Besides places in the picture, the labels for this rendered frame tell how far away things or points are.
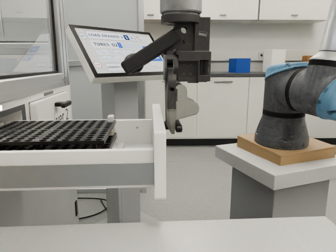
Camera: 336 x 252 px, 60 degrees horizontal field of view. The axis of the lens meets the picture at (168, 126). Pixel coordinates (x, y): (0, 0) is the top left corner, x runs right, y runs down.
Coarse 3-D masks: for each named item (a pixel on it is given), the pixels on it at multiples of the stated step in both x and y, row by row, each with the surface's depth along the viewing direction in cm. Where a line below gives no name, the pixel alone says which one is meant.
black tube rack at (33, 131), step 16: (0, 128) 56; (16, 128) 56; (32, 128) 56; (48, 128) 57; (64, 128) 56; (80, 128) 56; (96, 128) 56; (0, 144) 46; (16, 144) 47; (32, 144) 47; (48, 144) 47; (64, 144) 55; (80, 144) 55; (96, 144) 49; (112, 144) 58
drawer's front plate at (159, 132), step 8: (152, 104) 68; (152, 112) 58; (160, 112) 57; (152, 120) 59; (160, 120) 49; (152, 128) 62; (160, 128) 43; (152, 136) 65; (160, 136) 42; (152, 144) 68; (160, 144) 42; (160, 152) 42; (160, 160) 43; (160, 168) 43; (160, 176) 43; (160, 184) 43; (160, 192) 44
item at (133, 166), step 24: (24, 120) 66; (120, 120) 67; (144, 120) 68; (144, 144) 68; (0, 168) 43; (24, 168) 43; (48, 168) 44; (72, 168) 44; (96, 168) 44; (120, 168) 44; (144, 168) 44
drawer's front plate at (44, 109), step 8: (48, 96) 84; (56, 96) 86; (64, 96) 94; (32, 104) 71; (40, 104) 74; (48, 104) 79; (32, 112) 71; (40, 112) 73; (48, 112) 79; (56, 112) 86; (64, 112) 94
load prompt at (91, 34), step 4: (88, 32) 140; (92, 32) 141; (96, 32) 143; (100, 32) 145; (104, 32) 147; (108, 32) 149; (88, 36) 138; (92, 36) 140; (96, 36) 141; (100, 36) 143; (104, 36) 145; (108, 36) 147; (112, 36) 149; (116, 36) 151; (120, 36) 153; (124, 36) 155; (128, 36) 157; (132, 36) 159; (124, 40) 153; (128, 40) 155; (132, 40) 157
